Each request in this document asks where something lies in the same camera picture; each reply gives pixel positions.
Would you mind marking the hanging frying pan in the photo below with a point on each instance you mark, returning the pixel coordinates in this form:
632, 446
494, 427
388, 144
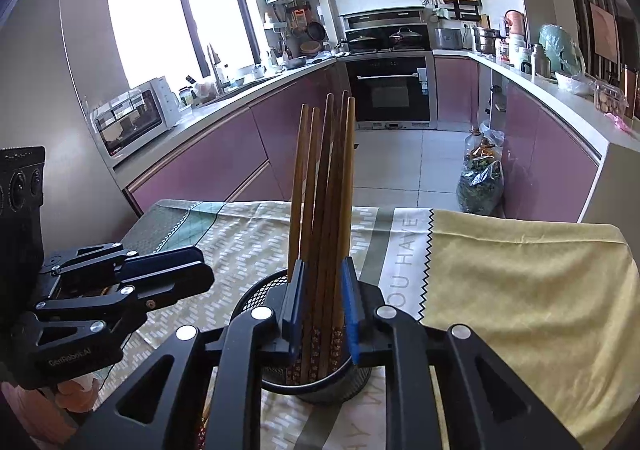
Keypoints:
315, 31

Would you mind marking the steel stock pot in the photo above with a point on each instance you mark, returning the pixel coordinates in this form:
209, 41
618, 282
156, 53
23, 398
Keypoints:
486, 40

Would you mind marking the black mesh utensil holder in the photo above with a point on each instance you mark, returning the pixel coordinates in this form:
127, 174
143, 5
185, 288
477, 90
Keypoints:
320, 390

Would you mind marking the framed wall painting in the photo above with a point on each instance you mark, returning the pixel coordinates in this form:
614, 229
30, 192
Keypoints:
605, 32

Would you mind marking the steel mixing bowl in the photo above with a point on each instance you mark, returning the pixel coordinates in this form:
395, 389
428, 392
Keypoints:
296, 62

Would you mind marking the teal covered appliance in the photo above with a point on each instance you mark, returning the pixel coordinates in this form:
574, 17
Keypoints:
560, 49

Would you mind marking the steel sink faucet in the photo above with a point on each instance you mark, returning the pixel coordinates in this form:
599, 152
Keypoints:
216, 69

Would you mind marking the clear plastic food container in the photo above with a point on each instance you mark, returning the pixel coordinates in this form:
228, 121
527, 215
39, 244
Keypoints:
610, 99

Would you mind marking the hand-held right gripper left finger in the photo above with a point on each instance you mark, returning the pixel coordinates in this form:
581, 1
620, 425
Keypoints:
298, 300

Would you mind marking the built-in black oven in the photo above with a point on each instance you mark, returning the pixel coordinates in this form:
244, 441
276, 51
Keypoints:
390, 89

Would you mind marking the brown insulated bottle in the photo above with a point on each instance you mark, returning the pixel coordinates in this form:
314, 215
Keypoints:
631, 89

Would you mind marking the black range hood cooker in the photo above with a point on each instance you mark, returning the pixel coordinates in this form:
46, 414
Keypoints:
387, 19

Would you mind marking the steel thermos bottle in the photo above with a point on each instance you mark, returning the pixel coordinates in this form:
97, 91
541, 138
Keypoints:
540, 60

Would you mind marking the black wall rack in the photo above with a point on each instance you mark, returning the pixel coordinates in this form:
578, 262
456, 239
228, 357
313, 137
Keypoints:
452, 7

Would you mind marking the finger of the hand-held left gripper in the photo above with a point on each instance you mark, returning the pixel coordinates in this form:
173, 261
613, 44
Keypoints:
170, 287
165, 261

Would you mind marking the plastic bag of greens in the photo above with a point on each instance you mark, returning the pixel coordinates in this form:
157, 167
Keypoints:
480, 185

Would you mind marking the patterned tablecloth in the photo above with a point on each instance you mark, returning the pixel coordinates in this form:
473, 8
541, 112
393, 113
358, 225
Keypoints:
500, 280

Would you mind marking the pink kitchen base cabinets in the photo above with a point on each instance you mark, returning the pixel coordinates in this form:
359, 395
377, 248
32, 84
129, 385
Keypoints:
225, 154
540, 164

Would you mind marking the white bowl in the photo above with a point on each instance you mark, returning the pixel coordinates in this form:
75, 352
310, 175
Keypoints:
575, 83

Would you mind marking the small pink item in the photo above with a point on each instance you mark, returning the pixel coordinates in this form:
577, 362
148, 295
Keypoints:
620, 122

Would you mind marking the white toaster oven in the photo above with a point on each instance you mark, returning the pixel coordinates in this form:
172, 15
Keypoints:
132, 117

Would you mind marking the pink electric kettle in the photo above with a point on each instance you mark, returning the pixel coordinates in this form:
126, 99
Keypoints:
515, 23

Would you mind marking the person's left hand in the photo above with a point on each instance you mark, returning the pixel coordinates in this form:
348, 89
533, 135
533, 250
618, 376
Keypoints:
75, 392

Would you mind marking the person's left forearm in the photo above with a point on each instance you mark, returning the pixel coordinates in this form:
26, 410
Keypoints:
25, 405

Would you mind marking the clear oil bottle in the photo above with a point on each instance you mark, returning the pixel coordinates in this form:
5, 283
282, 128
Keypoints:
475, 142

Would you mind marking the kitchen window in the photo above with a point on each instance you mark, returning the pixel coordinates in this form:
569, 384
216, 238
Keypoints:
165, 14

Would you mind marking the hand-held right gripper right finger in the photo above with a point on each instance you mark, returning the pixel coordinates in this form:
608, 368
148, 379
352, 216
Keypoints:
352, 310

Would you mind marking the tall refrigerator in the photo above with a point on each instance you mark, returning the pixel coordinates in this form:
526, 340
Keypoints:
75, 94

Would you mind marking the black pot with lid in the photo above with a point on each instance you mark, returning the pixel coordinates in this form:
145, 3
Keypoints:
362, 37
406, 36

